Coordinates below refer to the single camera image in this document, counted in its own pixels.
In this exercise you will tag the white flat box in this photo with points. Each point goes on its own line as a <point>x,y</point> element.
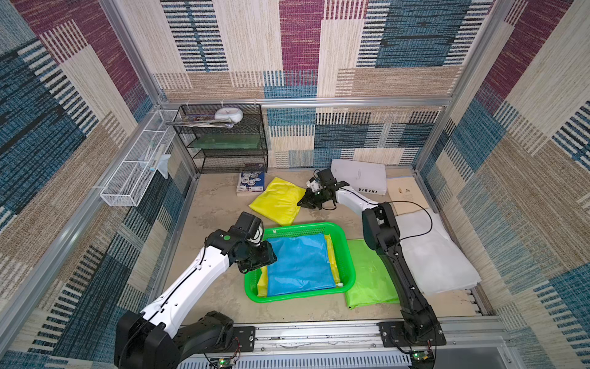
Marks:
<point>364,177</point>

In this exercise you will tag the white round object on shelf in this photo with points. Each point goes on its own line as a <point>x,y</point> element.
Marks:
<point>229,115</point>

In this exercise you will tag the small yellow raincoat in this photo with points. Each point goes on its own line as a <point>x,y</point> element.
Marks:
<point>279,202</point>

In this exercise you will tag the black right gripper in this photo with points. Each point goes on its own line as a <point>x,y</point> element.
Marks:
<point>322,194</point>

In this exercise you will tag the blue raincoat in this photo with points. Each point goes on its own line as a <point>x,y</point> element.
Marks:
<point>299,265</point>

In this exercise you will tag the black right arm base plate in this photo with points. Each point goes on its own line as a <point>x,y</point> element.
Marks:
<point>401,334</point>

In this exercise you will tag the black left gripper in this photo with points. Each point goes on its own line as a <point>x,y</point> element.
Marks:
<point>266,255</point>

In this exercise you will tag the lime green folded raincoat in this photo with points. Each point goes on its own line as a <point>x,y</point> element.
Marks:
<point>373,284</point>

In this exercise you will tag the black wire mesh shelf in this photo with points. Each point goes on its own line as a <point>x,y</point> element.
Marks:
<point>218,150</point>

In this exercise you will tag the white wire wall basket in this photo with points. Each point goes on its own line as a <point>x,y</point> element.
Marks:
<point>146,158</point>

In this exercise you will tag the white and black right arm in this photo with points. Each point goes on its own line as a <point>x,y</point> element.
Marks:
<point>420,326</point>

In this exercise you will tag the large yellow raincoat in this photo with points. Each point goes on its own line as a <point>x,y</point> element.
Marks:
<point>333,258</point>

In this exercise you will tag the magazines on shelf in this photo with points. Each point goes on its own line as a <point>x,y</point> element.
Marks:
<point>202,121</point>

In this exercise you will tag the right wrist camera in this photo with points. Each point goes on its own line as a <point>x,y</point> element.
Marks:
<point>314,185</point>

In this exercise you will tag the green perforated plastic basket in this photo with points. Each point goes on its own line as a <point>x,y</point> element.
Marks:
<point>344,261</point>

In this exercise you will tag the beige paper booklet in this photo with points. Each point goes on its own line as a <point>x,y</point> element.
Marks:
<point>406,195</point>

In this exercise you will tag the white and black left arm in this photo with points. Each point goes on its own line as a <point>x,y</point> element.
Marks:
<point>157,338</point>

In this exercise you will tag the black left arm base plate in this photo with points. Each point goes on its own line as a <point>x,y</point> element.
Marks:
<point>240,338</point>

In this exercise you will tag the white folded raincoat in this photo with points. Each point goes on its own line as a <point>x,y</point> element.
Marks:
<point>435,261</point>

